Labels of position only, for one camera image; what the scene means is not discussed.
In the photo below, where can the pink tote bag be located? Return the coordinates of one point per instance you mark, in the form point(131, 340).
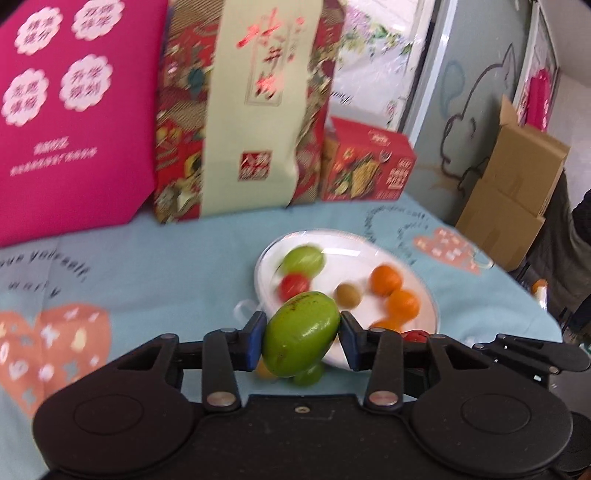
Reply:
point(83, 115)

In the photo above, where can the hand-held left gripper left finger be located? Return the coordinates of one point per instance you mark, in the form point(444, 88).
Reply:
point(253, 344)

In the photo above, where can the small red apple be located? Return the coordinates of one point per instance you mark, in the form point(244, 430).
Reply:
point(413, 335)

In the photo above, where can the white door frame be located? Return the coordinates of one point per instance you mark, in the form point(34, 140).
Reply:
point(429, 69)

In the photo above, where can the green mango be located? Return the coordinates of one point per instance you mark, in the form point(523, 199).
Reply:
point(300, 332)

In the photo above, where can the white floral plastic bag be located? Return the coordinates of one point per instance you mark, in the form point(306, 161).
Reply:
point(369, 83)

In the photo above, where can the orange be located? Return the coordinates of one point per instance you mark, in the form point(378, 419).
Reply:
point(385, 279)
point(404, 304)

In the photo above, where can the red tomato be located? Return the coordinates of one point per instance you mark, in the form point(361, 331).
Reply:
point(292, 285)

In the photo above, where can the dark cloth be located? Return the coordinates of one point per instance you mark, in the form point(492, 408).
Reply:
point(568, 240)

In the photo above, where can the red and beige gift box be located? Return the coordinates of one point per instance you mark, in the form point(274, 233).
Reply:
point(258, 138)

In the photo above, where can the cardboard box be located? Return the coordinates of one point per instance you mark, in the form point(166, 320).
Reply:
point(498, 221)
point(526, 157)

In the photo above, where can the white round plate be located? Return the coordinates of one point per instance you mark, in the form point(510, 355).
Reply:
point(351, 258)

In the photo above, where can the red cracker box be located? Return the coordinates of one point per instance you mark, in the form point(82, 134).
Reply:
point(369, 161)

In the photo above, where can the pink hanging bag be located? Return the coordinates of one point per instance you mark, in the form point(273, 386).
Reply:
point(541, 99)

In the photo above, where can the small green lime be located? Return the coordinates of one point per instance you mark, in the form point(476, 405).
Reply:
point(310, 376)

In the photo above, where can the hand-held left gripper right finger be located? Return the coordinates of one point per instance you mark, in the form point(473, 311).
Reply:
point(352, 344)

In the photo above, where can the printed teal tablecloth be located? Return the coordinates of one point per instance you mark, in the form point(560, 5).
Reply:
point(138, 286)

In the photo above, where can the green apple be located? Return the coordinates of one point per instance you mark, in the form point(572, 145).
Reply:
point(302, 261)

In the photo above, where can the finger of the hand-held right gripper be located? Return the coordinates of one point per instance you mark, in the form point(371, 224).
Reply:
point(545, 353)

